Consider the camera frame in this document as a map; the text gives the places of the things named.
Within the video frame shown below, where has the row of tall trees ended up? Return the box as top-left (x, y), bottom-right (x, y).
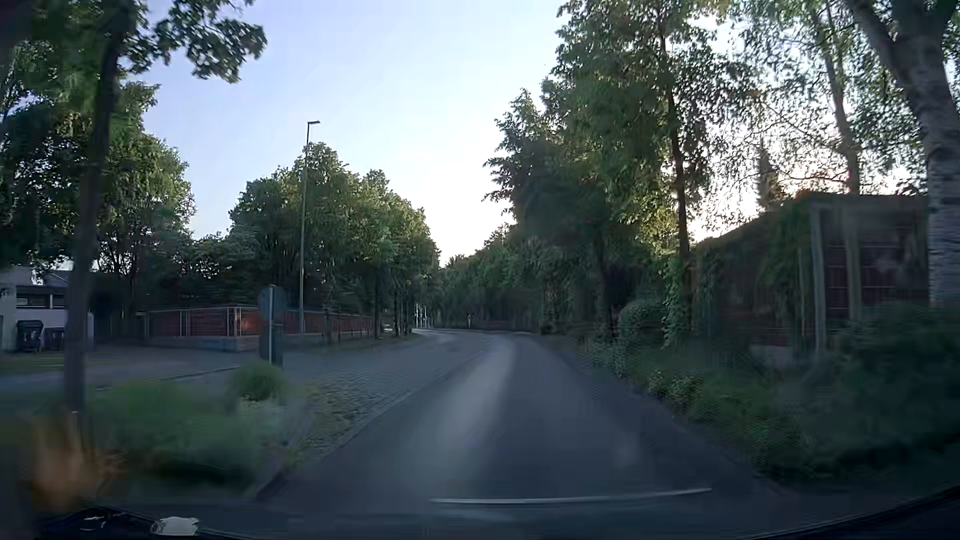
top-left (438, 0), bottom-right (886, 339)

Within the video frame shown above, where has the cobbled pavement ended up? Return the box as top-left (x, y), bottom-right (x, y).
top-left (281, 331), bottom-right (489, 470)

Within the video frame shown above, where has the grey asphalt road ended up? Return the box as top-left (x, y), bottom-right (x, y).
top-left (112, 328), bottom-right (912, 526)

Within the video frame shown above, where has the small round green bush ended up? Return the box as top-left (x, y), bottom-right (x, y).
top-left (227, 361), bottom-right (290, 404)

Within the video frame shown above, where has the grass verge with bushes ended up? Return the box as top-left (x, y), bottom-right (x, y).
top-left (0, 360), bottom-right (316, 511)

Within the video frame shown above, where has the grey side road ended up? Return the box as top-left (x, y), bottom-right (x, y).
top-left (0, 343), bottom-right (260, 395)

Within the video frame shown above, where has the overgrown grass verge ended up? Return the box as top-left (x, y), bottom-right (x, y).
top-left (540, 300), bottom-right (960, 489)

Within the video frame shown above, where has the tree with thin dark trunk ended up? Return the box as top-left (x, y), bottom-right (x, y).
top-left (0, 0), bottom-right (268, 451)

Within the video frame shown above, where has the white building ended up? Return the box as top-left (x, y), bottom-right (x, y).
top-left (0, 264), bottom-right (96, 354)

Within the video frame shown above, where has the birch tree with white trunk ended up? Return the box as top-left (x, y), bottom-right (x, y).
top-left (840, 0), bottom-right (960, 309)

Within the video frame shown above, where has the tall grey lamp post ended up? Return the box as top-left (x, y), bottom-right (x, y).
top-left (297, 120), bottom-right (322, 336)

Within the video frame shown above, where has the road sign on post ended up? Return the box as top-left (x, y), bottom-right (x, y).
top-left (257, 284), bottom-right (289, 367)

